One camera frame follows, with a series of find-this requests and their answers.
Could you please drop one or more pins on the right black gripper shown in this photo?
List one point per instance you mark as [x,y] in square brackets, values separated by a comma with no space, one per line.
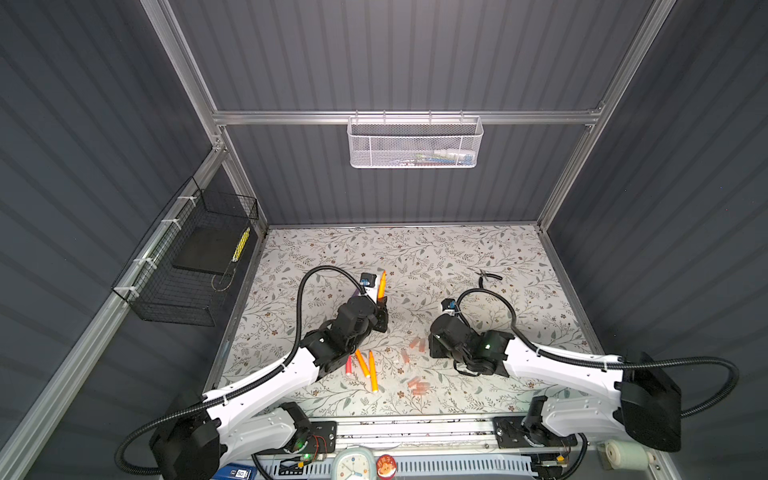
[432,346]

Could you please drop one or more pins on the black pad in basket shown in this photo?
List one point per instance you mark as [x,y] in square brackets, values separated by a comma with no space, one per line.
[207,250]

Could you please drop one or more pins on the blue black device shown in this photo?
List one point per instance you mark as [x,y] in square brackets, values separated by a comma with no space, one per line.
[236,472]

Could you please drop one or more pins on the yellow highlighter in basket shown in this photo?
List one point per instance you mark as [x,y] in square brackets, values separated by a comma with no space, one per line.
[242,242]

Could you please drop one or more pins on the orange marker pen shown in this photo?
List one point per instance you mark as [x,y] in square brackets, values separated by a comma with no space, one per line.
[362,363]
[373,372]
[381,289]

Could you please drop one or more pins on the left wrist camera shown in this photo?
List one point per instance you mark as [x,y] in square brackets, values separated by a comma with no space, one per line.
[369,282]

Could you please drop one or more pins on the black wire wall basket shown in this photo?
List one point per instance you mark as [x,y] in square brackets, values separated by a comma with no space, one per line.
[157,292]

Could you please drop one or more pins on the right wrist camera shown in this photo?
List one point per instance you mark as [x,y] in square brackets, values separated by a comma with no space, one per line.
[449,306]

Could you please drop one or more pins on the white mesh wall basket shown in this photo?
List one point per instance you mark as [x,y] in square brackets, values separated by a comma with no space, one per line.
[414,142]

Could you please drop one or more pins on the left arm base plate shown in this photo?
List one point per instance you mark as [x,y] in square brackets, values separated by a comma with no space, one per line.
[318,438]

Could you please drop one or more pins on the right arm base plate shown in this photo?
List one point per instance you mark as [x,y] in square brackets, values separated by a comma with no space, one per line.
[511,432]

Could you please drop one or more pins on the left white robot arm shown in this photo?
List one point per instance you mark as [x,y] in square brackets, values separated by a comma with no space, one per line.
[254,415]

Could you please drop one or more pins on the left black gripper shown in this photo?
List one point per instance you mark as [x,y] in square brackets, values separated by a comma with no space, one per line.
[379,313]

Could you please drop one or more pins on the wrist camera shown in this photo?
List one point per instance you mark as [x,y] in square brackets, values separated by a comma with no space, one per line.
[449,306]
[369,282]

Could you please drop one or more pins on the red round toy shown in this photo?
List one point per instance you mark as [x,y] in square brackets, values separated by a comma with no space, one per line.
[386,467]

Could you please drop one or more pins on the small black pliers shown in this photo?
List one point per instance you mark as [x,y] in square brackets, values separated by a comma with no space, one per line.
[483,276]

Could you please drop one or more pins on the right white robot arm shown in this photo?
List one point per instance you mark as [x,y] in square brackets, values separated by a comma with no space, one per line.
[642,404]

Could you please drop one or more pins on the white alarm clock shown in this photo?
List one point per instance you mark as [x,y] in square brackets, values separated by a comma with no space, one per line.
[354,464]

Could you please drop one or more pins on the white tape roll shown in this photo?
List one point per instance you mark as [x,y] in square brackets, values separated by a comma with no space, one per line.
[622,455]

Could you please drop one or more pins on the aluminium front rail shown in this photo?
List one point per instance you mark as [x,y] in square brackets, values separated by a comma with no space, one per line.
[419,430]

